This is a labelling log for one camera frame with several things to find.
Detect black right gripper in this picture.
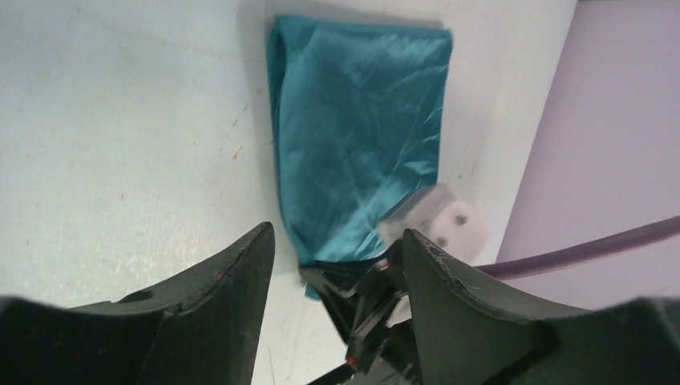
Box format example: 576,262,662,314
298,249,423,384

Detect teal cloth napkin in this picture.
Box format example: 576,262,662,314
266,14,454,267

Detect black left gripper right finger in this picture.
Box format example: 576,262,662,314
403,230,679,384

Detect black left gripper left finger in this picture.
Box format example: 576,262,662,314
1,222,275,384

